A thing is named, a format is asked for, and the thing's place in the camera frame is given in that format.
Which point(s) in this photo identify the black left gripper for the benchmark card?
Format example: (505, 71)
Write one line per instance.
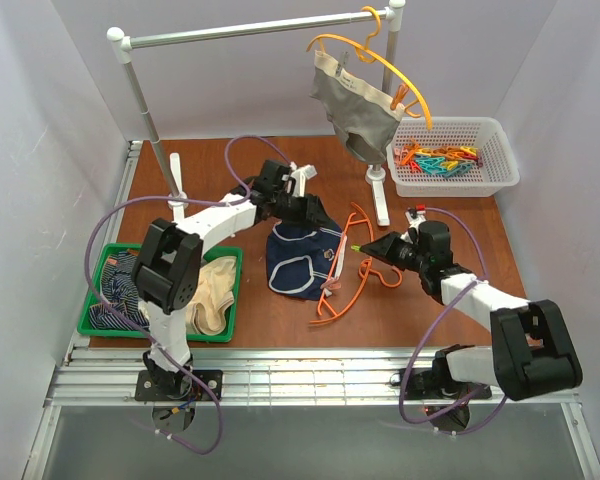
(303, 208)

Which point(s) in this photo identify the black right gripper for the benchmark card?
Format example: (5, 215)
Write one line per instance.
(397, 252)

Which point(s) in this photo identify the orange plastic hanger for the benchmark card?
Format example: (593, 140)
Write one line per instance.
(354, 269)

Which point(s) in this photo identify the navy blue underwear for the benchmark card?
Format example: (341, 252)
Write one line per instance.
(299, 260)

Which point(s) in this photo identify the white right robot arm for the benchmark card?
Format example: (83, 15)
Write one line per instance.
(531, 352)

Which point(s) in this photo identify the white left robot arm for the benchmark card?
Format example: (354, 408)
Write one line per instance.
(166, 271)

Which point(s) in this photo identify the grey hanging underwear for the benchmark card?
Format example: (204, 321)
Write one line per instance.
(364, 118)

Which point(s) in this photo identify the beige underwear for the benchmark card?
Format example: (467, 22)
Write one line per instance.
(206, 312)

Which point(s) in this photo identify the yellow plastic hanger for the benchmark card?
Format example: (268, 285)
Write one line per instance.
(407, 94)

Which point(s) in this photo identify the striped blue underwear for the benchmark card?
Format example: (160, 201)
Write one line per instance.
(117, 288)

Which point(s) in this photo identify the teal clothespin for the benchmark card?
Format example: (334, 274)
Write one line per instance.
(433, 165)

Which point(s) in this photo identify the white plastic basket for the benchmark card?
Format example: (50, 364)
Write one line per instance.
(481, 160)

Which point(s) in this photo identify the green plastic tray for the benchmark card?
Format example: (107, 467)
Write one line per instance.
(85, 328)

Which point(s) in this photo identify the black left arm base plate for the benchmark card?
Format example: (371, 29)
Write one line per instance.
(178, 387)

